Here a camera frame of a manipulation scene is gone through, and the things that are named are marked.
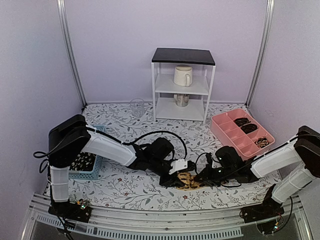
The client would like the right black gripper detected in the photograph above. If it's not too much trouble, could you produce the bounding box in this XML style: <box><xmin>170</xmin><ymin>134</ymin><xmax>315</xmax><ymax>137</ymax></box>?
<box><xmin>195</xmin><ymin>163</ymin><xmax>236</xmax><ymax>187</ymax></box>

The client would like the yellow beetle-print tie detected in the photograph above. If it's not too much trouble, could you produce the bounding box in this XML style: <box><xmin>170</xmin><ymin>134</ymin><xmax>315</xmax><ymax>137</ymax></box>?
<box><xmin>176</xmin><ymin>172</ymin><xmax>206</xmax><ymax>191</ymax></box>

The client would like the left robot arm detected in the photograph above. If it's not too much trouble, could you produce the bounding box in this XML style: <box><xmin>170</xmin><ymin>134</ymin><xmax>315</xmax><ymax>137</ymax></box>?
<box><xmin>33</xmin><ymin>114</ymin><xmax>194</xmax><ymax>217</ymax></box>

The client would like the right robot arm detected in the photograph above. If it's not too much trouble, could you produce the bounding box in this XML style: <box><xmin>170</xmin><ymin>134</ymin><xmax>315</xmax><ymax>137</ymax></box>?
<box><xmin>195</xmin><ymin>125</ymin><xmax>320</xmax><ymax>218</ymax></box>

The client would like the pink divided organizer tray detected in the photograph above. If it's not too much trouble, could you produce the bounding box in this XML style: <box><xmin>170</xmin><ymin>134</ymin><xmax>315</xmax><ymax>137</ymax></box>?
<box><xmin>211</xmin><ymin>108</ymin><xmax>275</xmax><ymax>161</ymax></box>

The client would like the rolled black tie in tray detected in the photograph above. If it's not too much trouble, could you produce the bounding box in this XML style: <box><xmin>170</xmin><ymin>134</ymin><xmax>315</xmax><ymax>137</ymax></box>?
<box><xmin>240</xmin><ymin>123</ymin><xmax>258</xmax><ymax>134</ymax></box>

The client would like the rolled yellow-black tie in tray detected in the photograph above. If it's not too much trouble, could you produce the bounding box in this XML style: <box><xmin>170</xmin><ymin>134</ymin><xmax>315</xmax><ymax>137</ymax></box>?
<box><xmin>254</xmin><ymin>136</ymin><xmax>271</xmax><ymax>149</ymax></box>

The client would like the floral table mat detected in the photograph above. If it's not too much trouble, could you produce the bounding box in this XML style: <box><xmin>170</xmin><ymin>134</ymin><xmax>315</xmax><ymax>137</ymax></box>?
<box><xmin>68</xmin><ymin>103</ymin><xmax>281</xmax><ymax>211</ymax></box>

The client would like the blue plastic basket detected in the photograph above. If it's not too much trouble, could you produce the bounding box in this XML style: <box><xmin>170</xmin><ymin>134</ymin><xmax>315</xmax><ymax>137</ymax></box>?
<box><xmin>67</xmin><ymin>124</ymin><xmax>107</xmax><ymax>181</ymax></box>

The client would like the clear glass cup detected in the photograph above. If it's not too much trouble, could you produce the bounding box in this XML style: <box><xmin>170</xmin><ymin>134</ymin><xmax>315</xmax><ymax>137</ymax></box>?
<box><xmin>130</xmin><ymin>98</ymin><xmax>145</xmax><ymax>118</ymax></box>

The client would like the black white-patterned tie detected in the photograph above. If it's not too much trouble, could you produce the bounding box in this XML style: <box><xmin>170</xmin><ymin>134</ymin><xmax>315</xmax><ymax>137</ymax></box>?
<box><xmin>69</xmin><ymin>152</ymin><xmax>97</xmax><ymax>172</ymax></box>

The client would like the white shelf with black top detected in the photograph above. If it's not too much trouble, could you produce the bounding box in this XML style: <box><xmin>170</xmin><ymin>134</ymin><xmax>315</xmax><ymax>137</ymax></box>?
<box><xmin>151</xmin><ymin>47</ymin><xmax>216</xmax><ymax>123</ymax></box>

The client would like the cream ceramic mug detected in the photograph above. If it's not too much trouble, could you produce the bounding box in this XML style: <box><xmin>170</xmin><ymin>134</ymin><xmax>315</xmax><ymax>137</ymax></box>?
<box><xmin>173</xmin><ymin>65</ymin><xmax>193</xmax><ymax>87</ymax></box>

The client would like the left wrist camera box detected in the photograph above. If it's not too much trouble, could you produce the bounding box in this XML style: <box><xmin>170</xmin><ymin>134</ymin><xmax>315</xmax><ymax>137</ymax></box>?
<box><xmin>168</xmin><ymin>159</ymin><xmax>188</xmax><ymax>175</ymax></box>

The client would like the front aluminium rail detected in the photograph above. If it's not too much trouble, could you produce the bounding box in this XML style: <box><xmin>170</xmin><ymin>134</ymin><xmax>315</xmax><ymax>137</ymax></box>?
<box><xmin>21</xmin><ymin>194</ymin><xmax>313</xmax><ymax>240</ymax></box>

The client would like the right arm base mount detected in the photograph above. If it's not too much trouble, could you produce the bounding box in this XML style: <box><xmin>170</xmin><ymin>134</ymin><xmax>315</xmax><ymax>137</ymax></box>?
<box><xmin>239</xmin><ymin>196</ymin><xmax>285</xmax><ymax>223</ymax></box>

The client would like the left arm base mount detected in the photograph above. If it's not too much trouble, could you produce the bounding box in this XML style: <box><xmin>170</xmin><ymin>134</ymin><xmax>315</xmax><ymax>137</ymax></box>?
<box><xmin>48</xmin><ymin>198</ymin><xmax>92</xmax><ymax>223</ymax></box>

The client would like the right aluminium frame post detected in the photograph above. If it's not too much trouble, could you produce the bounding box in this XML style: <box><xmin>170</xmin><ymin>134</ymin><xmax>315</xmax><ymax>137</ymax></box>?
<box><xmin>245</xmin><ymin>0</ymin><xmax>275</xmax><ymax>109</ymax></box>

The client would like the aluminium frame post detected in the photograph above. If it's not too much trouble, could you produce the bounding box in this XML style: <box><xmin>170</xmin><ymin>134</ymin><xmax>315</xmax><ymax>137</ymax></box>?
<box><xmin>245</xmin><ymin>0</ymin><xmax>275</xmax><ymax>109</ymax></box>
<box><xmin>56</xmin><ymin>0</ymin><xmax>88</xmax><ymax>108</ymax></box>

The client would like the left aluminium frame post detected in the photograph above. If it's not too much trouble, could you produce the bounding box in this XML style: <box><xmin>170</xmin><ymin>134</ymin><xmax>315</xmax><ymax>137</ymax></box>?
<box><xmin>56</xmin><ymin>0</ymin><xmax>88</xmax><ymax>108</ymax></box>

